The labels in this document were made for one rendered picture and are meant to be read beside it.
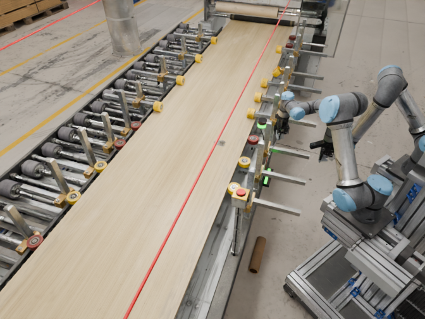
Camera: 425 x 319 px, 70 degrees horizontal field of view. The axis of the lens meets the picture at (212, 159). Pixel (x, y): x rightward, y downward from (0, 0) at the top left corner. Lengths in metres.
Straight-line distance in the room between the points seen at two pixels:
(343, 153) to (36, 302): 1.54
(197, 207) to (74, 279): 0.71
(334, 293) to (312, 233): 0.67
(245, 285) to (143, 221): 1.10
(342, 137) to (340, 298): 1.27
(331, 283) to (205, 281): 0.98
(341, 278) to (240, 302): 0.75
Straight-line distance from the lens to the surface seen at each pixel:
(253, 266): 2.54
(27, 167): 2.44
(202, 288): 1.85
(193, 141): 2.21
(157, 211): 1.80
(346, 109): 1.48
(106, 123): 2.26
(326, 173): 3.44
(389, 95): 1.80
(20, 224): 1.91
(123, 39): 5.66
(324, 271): 2.49
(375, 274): 1.71
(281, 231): 2.84
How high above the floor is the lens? 2.31
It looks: 43 degrees down
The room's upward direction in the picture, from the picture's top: straight up
